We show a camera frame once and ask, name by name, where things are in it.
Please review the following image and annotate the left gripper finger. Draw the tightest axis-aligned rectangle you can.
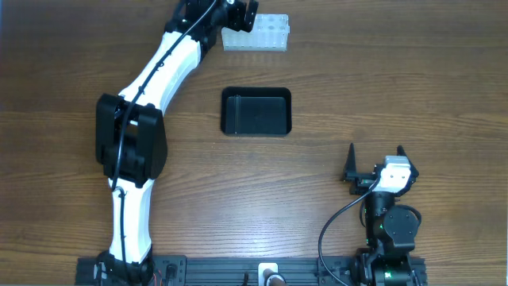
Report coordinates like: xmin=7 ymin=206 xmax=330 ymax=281
xmin=243 ymin=0 xmax=260 ymax=34

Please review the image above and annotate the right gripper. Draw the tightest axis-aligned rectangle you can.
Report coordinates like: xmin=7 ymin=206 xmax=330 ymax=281
xmin=343 ymin=142 xmax=420 ymax=195

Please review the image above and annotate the clear test tube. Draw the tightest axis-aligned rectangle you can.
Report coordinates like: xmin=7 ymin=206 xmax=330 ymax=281
xmin=233 ymin=95 xmax=241 ymax=134

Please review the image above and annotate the white test tube rack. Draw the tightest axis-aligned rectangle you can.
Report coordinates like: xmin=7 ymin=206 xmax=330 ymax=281
xmin=221 ymin=14 xmax=291 ymax=52

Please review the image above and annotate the black tray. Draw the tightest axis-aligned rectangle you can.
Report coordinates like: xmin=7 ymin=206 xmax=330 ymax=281
xmin=220 ymin=86 xmax=293 ymax=138

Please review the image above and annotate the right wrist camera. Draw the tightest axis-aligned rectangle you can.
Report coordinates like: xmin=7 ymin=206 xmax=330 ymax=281
xmin=375 ymin=155 xmax=412 ymax=195

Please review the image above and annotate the black cable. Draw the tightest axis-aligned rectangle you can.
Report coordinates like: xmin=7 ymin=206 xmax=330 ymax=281
xmin=110 ymin=0 xmax=219 ymax=192
xmin=317 ymin=178 xmax=382 ymax=286

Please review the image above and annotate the mounting rail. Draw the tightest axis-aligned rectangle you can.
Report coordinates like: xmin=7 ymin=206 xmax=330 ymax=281
xmin=75 ymin=255 xmax=429 ymax=286

